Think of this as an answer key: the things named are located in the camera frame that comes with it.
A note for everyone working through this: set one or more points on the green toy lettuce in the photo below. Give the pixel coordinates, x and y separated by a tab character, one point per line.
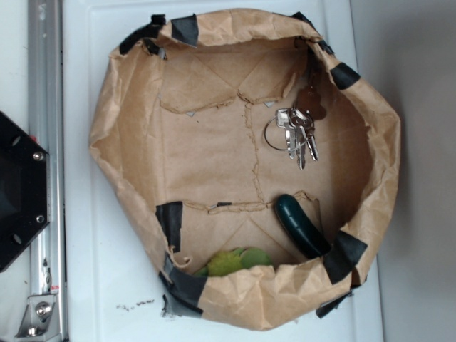
226	262

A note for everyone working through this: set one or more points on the metal corner bracket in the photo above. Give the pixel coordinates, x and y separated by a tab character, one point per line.
40	321

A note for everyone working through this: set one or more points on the silver keys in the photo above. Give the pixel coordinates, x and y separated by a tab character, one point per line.
298	123

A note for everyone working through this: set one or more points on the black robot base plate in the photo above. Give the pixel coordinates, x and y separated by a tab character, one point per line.
24	191

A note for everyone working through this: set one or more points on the dark green toy cucumber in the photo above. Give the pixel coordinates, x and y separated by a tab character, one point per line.
308	240

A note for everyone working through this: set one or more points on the aluminium extrusion rail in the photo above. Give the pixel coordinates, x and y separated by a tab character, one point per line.
45	86

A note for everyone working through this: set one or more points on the brown paper bag bin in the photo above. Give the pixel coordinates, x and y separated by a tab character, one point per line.
178	131

